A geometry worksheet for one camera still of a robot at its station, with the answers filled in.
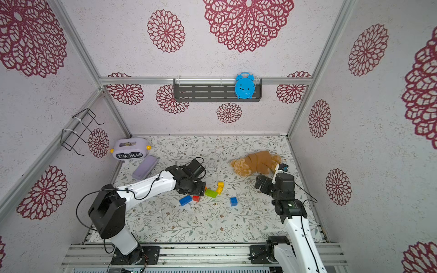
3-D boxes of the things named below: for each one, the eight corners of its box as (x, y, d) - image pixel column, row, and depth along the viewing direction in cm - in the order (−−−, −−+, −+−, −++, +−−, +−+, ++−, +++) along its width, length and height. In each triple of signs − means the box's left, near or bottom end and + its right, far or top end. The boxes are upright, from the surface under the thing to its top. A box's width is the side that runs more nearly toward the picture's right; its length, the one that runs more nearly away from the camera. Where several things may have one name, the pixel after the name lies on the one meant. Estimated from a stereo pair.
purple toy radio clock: (114, 162, 109) (107, 152, 101) (121, 147, 117) (115, 137, 109) (146, 162, 109) (141, 152, 101) (151, 147, 117) (146, 137, 109)
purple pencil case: (133, 178, 101) (130, 175, 98) (148, 157, 111) (146, 153, 108) (144, 182, 99) (142, 178, 96) (159, 160, 110) (157, 156, 106)
